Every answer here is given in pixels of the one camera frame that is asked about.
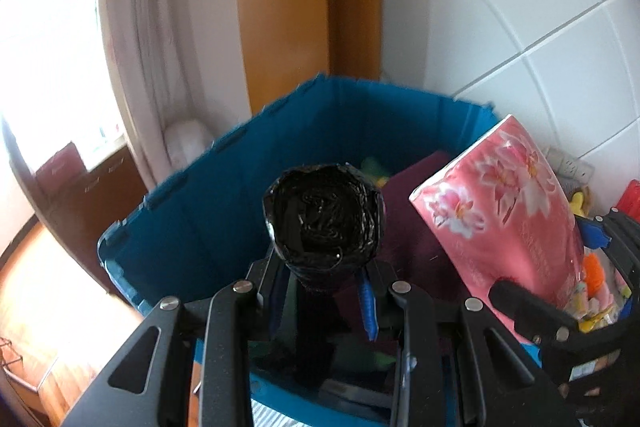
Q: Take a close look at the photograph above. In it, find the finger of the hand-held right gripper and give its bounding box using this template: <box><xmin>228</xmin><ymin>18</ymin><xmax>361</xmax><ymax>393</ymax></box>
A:
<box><xmin>489</xmin><ymin>278</ymin><xmax>581</xmax><ymax>347</ymax></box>
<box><xmin>574</xmin><ymin>209</ymin><xmax>640</xmax><ymax>260</ymax></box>

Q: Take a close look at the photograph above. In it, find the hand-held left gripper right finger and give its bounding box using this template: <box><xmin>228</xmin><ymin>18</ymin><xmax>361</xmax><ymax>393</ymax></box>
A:
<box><xmin>356</xmin><ymin>262</ymin><xmax>573</xmax><ymax>427</ymax></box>

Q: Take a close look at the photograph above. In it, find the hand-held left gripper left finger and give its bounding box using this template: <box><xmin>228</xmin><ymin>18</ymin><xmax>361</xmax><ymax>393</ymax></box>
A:
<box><xmin>62</xmin><ymin>246</ymin><xmax>289</xmax><ymax>427</ymax></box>

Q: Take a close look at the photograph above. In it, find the maroon knit hat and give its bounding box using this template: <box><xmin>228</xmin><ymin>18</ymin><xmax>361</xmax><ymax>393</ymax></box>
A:
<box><xmin>332</xmin><ymin>150</ymin><xmax>496</xmax><ymax>358</ymax></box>

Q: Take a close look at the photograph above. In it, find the pink floral tissue pack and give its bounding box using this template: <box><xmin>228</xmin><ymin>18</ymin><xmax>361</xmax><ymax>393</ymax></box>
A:
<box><xmin>409</xmin><ymin>114</ymin><xmax>586</xmax><ymax>323</ymax></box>

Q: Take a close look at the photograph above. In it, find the black garbage bag roll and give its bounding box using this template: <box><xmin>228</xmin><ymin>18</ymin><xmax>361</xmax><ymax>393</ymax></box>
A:
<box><xmin>261</xmin><ymin>162</ymin><xmax>387</xmax><ymax>358</ymax></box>

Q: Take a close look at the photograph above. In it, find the blue plastic crate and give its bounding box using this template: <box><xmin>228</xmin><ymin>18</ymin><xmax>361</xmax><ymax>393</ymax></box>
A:
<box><xmin>97</xmin><ymin>74</ymin><xmax>501</xmax><ymax>420</ymax></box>

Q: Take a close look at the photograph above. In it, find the green wet wipes packet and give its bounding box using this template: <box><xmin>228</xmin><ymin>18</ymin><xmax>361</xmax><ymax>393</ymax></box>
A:
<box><xmin>360</xmin><ymin>156</ymin><xmax>392</xmax><ymax>188</ymax></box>

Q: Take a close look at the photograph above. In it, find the dark wooden cabinet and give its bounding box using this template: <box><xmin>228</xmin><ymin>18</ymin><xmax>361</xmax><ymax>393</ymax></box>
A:
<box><xmin>10</xmin><ymin>139</ymin><xmax>146</xmax><ymax>293</ymax></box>

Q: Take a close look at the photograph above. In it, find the white curtain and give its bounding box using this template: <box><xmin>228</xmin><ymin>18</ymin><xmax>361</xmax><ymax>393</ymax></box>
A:
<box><xmin>97</xmin><ymin>0</ymin><xmax>251</xmax><ymax>188</ymax></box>

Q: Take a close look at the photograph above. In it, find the white wall power strip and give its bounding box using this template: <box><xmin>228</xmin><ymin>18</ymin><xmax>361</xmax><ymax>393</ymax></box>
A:
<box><xmin>546</xmin><ymin>148</ymin><xmax>593</xmax><ymax>182</ymax></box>

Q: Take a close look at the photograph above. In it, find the metal wire rack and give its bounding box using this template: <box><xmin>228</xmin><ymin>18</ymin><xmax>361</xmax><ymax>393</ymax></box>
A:
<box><xmin>0</xmin><ymin>337</ymin><xmax>41</xmax><ymax>393</ymax></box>

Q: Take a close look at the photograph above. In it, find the wooden window frame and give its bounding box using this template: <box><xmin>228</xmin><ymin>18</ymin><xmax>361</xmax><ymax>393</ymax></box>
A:
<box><xmin>232</xmin><ymin>0</ymin><xmax>383</xmax><ymax>118</ymax></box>

